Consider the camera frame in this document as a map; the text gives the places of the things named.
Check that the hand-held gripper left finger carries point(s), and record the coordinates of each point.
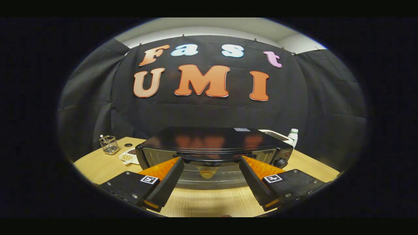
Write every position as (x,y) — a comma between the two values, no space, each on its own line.
(169,182)

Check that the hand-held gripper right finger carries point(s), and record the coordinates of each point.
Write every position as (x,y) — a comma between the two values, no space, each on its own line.
(253,183)

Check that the golden croissant bread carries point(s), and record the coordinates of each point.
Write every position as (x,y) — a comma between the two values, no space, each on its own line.
(206,172)

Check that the black toaster oven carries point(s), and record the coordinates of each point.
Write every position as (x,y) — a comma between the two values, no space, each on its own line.
(209,138)

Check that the white bread toaster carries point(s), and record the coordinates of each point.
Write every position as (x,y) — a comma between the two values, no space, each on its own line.
(277,134)

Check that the white divided snack dish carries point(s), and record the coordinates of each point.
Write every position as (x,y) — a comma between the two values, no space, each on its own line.
(128,157)

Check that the plastic bottle green label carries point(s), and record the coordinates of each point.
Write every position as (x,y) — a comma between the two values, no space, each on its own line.
(293,137)

